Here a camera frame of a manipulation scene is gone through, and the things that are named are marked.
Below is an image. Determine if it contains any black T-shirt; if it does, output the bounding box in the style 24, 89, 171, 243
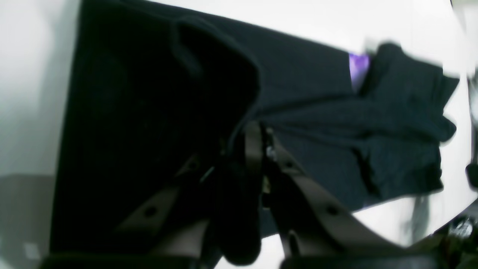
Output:
40, 0, 459, 269

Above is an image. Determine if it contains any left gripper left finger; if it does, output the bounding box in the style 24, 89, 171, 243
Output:
112, 153, 215, 260

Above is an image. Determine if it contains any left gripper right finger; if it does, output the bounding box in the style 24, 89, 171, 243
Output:
245, 121, 410, 262

